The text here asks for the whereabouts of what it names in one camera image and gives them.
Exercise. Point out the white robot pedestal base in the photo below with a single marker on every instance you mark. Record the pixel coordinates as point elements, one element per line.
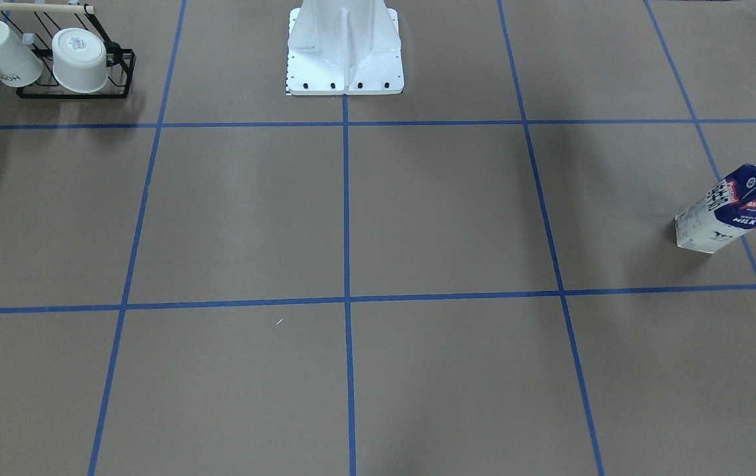
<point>344,48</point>

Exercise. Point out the black wire cup rack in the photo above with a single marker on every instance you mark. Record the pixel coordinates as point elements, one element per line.
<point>37,21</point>

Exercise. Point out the white mug with lettering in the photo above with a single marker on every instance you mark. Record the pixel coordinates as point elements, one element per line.
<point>19,67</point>

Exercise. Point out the blue white milk carton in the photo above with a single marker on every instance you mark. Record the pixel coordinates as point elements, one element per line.
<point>722,215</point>

